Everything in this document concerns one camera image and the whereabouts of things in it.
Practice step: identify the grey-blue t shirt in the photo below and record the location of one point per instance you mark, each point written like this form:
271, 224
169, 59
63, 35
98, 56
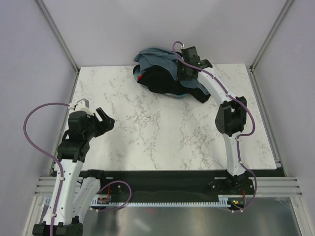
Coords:
157, 57

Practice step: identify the white slotted cable duct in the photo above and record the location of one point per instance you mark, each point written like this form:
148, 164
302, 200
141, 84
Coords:
99, 201

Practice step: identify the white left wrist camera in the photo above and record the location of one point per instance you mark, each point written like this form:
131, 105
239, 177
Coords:
83, 105

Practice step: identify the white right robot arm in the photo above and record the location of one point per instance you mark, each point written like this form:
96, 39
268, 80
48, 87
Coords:
231, 116

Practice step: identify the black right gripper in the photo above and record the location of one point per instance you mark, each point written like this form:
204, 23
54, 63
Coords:
181, 77

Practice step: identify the aluminium frame post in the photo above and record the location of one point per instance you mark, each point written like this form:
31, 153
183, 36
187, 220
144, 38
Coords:
271, 33
55, 31

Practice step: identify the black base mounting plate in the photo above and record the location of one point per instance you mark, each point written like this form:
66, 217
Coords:
171, 186

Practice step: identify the aluminium front frame rail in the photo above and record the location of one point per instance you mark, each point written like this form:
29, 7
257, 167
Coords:
266, 187

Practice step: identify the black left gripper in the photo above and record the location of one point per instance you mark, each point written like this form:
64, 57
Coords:
107, 125

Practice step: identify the left aluminium frame post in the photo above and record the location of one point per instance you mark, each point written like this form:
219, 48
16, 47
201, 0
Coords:
55, 31

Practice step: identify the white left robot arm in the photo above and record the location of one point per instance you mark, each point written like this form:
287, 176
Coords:
67, 209

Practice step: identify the right aluminium frame post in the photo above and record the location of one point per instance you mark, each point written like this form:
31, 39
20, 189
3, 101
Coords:
271, 33

